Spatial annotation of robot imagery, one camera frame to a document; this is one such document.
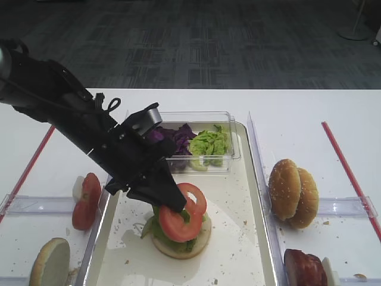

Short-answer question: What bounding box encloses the clear plastic salad container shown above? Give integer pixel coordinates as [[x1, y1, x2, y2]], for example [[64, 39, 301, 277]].
[[148, 111, 241, 173]]

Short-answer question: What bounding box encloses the dark red meat patty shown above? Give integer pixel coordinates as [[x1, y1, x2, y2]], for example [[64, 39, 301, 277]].
[[284, 248, 327, 286]]

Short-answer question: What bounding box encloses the tomato slice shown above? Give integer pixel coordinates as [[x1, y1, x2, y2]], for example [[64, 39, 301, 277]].
[[159, 206, 202, 243], [72, 173, 101, 231], [177, 183, 207, 215]]

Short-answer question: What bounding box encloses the red strip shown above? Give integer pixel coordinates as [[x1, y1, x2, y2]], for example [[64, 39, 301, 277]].
[[1, 125, 55, 222], [321, 122, 380, 240]]

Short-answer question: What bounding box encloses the sesame burger bun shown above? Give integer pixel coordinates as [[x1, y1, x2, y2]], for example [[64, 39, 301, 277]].
[[268, 158, 301, 221], [288, 168, 319, 229]]

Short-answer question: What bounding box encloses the white metal tray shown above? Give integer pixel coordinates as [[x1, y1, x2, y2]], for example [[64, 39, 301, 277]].
[[78, 123, 274, 285]]

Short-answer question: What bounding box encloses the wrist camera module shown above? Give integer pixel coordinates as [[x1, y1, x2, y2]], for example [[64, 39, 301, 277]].
[[121, 102, 163, 137]]

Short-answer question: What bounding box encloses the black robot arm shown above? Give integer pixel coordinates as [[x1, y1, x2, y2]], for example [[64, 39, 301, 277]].
[[1, 39, 186, 212]]

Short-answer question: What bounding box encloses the white pusher block tomato lane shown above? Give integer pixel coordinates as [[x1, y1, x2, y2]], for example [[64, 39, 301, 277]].
[[72, 176, 85, 203]]

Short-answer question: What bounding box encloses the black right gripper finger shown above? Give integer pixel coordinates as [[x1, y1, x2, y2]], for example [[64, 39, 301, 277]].
[[127, 159, 186, 212]]

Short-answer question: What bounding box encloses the purple cabbage pile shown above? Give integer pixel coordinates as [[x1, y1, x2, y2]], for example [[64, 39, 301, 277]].
[[146, 123, 196, 173]]

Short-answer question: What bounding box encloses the lettuce leaf on bun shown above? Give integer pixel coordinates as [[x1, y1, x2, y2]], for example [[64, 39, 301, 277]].
[[140, 205, 209, 254]]

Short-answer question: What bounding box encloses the green lettuce pile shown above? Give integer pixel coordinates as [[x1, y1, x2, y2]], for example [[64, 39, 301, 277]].
[[188, 125, 228, 172]]

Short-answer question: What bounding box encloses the sesame burger bun front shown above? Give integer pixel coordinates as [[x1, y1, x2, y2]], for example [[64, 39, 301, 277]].
[[288, 168, 319, 229]]

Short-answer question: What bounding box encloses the clear pusher rail bun lane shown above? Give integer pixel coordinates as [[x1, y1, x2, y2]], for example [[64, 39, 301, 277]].
[[317, 196, 378, 219]]

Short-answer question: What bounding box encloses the clear pusher rail tomato lane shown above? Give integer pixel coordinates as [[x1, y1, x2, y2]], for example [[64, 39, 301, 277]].
[[1, 194, 75, 215]]

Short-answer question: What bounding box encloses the sesame burger bun rear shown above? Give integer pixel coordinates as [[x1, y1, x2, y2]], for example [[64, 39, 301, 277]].
[[268, 158, 301, 221]]

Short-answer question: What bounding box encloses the clear divider strip left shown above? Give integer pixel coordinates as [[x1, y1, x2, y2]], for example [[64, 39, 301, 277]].
[[74, 187, 118, 286]]

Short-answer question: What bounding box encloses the clear pusher rail patty lane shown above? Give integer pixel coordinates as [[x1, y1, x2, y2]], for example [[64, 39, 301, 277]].
[[337, 277, 381, 286]]

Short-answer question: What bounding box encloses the tomato slice on rail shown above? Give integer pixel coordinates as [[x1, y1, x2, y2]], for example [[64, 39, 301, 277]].
[[72, 173, 101, 231]]

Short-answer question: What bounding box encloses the red strip right side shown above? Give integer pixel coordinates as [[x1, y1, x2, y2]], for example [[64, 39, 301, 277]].
[[321, 122, 380, 240]]

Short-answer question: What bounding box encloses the bun half left lane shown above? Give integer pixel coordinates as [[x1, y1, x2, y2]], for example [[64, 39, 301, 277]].
[[29, 238, 70, 286]]

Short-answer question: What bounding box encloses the metal stand base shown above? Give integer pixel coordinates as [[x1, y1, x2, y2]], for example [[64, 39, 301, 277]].
[[336, 0, 369, 41]]

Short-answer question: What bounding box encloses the red strip left side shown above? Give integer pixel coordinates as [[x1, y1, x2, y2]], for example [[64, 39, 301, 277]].
[[1, 125, 55, 222]]

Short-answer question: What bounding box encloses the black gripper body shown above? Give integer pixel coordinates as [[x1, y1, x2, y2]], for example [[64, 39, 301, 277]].
[[88, 122, 177, 197]]

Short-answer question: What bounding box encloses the white pusher block patty lane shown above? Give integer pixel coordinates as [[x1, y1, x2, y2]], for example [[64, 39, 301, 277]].
[[321, 257, 341, 286]]

